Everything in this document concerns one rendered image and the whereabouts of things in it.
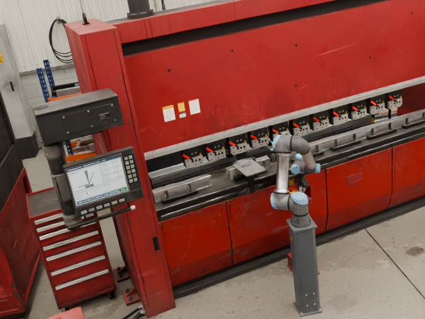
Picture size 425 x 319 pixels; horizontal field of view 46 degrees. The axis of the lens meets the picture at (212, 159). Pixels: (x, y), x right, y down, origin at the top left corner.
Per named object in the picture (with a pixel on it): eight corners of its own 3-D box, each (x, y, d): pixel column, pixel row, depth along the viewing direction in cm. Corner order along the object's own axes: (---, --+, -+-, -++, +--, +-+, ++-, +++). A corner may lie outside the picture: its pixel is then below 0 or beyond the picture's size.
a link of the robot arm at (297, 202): (306, 216, 353) (305, 199, 347) (288, 214, 358) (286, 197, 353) (310, 207, 362) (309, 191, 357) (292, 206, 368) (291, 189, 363)
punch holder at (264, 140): (253, 149, 419) (251, 131, 412) (248, 146, 426) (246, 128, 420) (269, 144, 423) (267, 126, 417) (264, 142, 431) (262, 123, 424)
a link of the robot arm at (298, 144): (308, 132, 351) (321, 164, 391) (293, 132, 356) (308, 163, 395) (305, 147, 346) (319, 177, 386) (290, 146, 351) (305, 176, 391)
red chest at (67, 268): (62, 322, 419) (28, 219, 380) (55, 289, 463) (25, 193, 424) (120, 301, 434) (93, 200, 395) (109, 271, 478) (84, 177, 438)
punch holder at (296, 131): (295, 137, 431) (293, 119, 424) (289, 134, 438) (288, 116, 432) (309, 133, 435) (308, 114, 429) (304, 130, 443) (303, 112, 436)
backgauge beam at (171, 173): (152, 189, 425) (150, 178, 421) (148, 183, 437) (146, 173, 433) (374, 123, 494) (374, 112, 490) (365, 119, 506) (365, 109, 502)
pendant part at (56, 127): (69, 239, 322) (33, 115, 289) (64, 223, 344) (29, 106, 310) (144, 214, 339) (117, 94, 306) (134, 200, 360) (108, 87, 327)
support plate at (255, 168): (246, 176, 397) (246, 175, 396) (233, 166, 420) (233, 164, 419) (266, 170, 402) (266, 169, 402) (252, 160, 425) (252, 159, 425)
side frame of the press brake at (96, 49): (147, 319, 408) (79, 34, 318) (124, 266, 482) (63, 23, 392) (176, 307, 415) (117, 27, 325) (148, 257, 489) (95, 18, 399)
